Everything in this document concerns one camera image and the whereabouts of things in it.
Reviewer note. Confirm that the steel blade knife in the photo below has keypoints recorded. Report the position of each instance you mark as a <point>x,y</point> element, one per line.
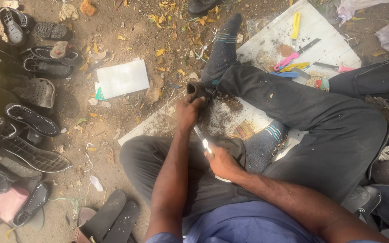
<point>201,136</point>

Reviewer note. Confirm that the person's left fingers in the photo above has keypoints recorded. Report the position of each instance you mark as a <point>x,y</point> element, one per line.
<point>197,101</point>

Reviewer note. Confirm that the heap of black worn shoes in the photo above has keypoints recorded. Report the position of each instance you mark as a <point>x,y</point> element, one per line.
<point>32,118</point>

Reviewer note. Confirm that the yellow red small box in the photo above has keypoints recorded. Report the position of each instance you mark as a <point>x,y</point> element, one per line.
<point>245,130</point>

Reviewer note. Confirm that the white foam sheet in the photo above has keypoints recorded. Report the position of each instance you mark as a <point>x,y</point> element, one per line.
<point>123,78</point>

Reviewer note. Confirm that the black flat shoe sole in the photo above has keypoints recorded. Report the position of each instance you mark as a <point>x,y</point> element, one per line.
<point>106,212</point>
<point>122,222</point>

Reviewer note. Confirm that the blue striped sock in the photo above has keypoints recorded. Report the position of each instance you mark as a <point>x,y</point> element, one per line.
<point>224,47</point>
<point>264,145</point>

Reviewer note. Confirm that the yellow utility cutter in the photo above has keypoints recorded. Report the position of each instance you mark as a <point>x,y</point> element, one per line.
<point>295,25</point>

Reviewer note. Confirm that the brown cardboard scrap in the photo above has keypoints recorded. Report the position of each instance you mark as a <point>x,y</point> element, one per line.
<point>285,50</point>

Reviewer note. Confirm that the person's black trousers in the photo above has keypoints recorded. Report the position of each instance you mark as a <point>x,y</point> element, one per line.
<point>316,128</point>

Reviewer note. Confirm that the person's right fingers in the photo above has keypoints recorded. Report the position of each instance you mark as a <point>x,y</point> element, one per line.
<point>212,152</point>

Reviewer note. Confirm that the person's left hand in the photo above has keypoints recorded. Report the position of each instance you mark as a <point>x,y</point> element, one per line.
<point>187,113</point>

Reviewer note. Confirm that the pink cloth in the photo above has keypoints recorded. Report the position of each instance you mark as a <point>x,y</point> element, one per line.
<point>10,204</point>

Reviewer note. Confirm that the person's blue shirt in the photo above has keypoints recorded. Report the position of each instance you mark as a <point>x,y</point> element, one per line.
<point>245,222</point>

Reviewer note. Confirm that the dark brown shoe piece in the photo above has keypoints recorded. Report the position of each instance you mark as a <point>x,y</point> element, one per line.
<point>198,90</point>

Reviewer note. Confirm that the white wooden work board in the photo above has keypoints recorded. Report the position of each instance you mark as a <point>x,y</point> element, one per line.
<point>268,44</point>

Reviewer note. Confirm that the beige crumpled rag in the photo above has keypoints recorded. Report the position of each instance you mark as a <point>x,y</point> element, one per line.
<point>69,12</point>

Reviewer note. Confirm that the small white plastic scrap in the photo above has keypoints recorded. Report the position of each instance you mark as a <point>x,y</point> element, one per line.
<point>96,183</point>

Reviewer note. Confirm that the white plastic bag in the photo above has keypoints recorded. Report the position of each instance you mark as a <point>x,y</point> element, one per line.
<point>353,6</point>

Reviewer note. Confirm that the orange sponge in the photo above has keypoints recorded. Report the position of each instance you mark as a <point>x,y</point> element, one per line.
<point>88,7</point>

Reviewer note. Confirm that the brown leather sandal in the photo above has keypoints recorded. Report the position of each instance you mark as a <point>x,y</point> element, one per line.
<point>85,219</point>

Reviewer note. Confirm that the colourful small packets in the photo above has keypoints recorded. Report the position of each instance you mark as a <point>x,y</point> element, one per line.
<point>318,81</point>

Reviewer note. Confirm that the black shoe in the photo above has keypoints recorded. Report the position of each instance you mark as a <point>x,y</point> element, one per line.
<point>201,5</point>

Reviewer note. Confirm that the person's right hand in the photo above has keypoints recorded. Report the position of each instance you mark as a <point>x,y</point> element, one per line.
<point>224,163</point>

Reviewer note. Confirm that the green paper packet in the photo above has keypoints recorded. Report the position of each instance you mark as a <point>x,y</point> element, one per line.
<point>99,94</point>

